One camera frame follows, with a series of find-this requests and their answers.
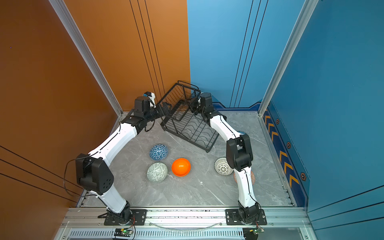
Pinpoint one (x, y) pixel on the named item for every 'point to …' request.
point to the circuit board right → (252, 233)
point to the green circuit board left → (123, 232)
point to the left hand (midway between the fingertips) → (167, 105)
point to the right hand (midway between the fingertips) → (183, 101)
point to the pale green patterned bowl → (157, 172)
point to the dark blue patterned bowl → (158, 152)
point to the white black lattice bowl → (222, 167)
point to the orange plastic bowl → (181, 167)
